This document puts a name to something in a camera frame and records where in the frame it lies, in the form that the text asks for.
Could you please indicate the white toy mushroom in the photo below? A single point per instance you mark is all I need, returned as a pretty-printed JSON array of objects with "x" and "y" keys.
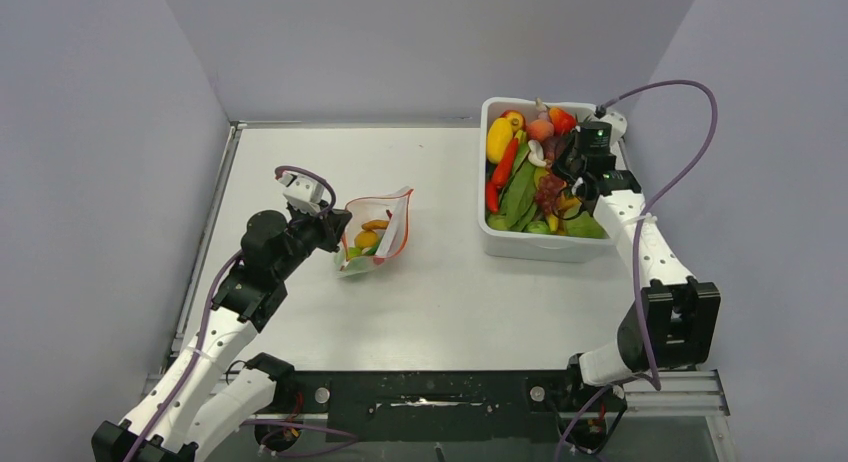
[{"x": 536, "y": 155}]

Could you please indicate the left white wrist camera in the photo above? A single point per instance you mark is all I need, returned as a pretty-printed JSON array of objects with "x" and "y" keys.
[{"x": 304, "y": 191}]

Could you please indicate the purple toy grapes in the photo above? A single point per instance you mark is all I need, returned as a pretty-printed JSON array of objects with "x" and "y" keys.
[{"x": 547, "y": 192}]

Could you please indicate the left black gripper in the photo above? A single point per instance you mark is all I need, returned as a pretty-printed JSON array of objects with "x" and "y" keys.
[{"x": 331, "y": 226}]

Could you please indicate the clear zip top bag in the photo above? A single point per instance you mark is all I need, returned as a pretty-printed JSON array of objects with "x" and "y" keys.
[{"x": 388, "y": 215}]

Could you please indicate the white plastic food bin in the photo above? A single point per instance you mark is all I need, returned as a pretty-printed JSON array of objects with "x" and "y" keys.
[{"x": 521, "y": 245}]

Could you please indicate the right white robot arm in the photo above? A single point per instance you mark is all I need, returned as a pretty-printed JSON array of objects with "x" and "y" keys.
[{"x": 672, "y": 320}]

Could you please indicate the aluminium frame rail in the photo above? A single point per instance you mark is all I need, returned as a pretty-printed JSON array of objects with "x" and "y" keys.
[{"x": 676, "y": 386}]

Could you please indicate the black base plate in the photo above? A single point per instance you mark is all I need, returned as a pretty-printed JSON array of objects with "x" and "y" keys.
[{"x": 591, "y": 432}]

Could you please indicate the yellow toy mango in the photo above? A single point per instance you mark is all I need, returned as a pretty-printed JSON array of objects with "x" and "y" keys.
[{"x": 499, "y": 135}]

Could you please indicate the green toy cabbage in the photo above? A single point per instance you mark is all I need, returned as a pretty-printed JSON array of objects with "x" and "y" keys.
[{"x": 584, "y": 226}]

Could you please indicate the yellow toy lemon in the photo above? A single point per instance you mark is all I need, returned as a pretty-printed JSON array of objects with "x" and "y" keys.
[{"x": 367, "y": 239}]

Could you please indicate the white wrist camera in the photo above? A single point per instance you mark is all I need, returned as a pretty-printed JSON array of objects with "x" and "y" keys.
[
  {"x": 616, "y": 120},
  {"x": 304, "y": 191}
]

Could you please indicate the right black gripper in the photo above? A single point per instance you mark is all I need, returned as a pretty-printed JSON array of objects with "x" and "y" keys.
[{"x": 559, "y": 164}]

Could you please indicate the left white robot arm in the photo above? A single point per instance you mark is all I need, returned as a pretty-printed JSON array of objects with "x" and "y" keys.
[{"x": 183, "y": 418}]

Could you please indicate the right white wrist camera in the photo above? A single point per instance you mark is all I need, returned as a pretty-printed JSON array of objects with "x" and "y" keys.
[{"x": 616, "y": 120}]

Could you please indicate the toy peach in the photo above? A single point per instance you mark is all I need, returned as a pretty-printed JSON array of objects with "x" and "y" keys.
[{"x": 540, "y": 130}]

